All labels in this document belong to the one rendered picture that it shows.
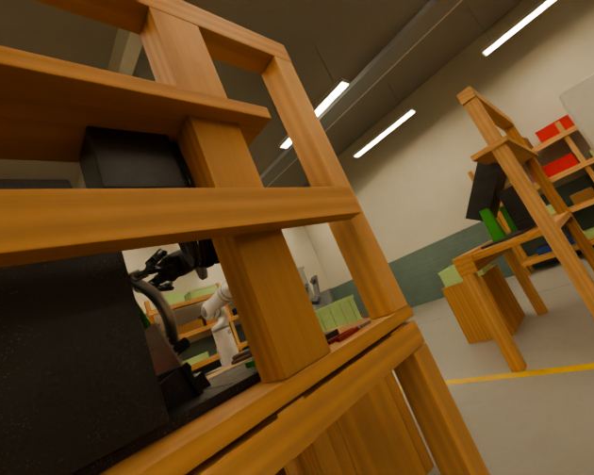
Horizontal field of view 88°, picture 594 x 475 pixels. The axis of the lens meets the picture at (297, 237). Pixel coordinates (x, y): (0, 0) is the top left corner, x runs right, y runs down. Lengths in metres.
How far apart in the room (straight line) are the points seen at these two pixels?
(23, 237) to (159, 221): 0.17
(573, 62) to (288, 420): 7.52
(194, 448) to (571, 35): 7.82
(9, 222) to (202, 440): 0.39
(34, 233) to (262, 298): 0.38
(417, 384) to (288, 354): 0.48
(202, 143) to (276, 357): 0.50
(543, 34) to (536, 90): 0.95
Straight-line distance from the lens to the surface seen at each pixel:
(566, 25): 7.95
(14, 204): 0.54
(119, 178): 0.74
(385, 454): 1.87
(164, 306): 0.85
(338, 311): 1.80
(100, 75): 0.74
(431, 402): 1.03
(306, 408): 0.67
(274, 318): 0.65
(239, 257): 0.66
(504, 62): 7.95
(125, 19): 1.09
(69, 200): 0.55
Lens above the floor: 0.99
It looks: 13 degrees up
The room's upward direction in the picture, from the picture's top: 23 degrees counter-clockwise
